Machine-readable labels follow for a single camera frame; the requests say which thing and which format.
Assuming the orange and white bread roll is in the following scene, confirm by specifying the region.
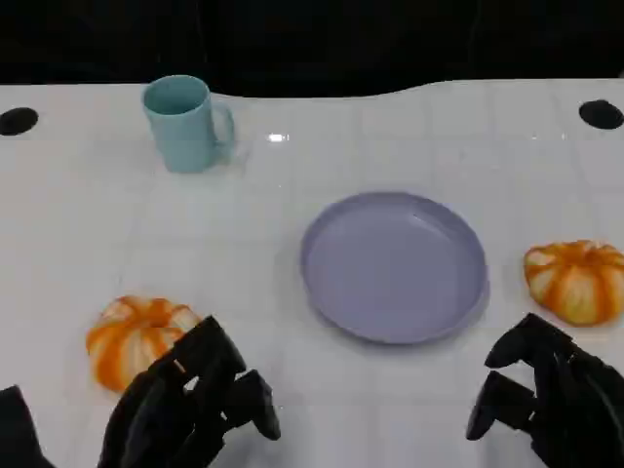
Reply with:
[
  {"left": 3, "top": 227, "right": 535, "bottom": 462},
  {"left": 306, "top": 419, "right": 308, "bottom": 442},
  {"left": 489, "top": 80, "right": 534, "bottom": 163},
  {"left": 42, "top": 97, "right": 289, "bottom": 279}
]
[
  {"left": 523, "top": 239, "right": 624, "bottom": 327},
  {"left": 85, "top": 295, "right": 204, "bottom": 394}
]

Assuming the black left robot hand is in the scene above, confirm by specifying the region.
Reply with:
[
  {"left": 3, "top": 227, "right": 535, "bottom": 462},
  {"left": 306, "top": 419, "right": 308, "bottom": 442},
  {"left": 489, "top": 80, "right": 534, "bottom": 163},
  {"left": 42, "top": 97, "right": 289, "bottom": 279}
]
[{"left": 97, "top": 314, "right": 283, "bottom": 468}]

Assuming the lilac plate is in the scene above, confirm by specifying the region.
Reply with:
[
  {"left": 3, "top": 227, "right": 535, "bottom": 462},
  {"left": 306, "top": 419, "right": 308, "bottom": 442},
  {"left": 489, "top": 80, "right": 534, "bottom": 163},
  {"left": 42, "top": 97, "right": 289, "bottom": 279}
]
[{"left": 299, "top": 191, "right": 490, "bottom": 346}]

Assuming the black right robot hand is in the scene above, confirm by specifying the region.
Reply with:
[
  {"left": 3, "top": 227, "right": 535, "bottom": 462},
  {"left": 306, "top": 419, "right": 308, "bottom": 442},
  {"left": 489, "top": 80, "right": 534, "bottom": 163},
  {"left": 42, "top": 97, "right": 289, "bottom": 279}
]
[{"left": 465, "top": 312, "right": 624, "bottom": 468}]

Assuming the pale green mug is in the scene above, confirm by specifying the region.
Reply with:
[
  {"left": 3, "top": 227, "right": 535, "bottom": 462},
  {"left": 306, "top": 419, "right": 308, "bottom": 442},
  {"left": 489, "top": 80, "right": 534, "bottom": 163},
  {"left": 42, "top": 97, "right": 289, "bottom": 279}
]
[{"left": 140, "top": 74, "right": 236, "bottom": 174}]

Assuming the black table grommet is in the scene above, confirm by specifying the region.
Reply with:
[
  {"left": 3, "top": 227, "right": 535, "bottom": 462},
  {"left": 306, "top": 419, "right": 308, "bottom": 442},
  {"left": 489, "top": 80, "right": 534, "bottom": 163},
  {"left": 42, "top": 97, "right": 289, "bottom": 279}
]
[
  {"left": 0, "top": 107, "right": 39, "bottom": 137},
  {"left": 578, "top": 99, "right": 624, "bottom": 131}
]

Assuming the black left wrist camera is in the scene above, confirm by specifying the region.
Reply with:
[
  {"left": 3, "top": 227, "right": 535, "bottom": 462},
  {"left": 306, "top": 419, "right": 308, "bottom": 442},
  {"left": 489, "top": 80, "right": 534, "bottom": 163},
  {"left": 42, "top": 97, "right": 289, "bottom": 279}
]
[{"left": 0, "top": 384, "right": 55, "bottom": 468}]

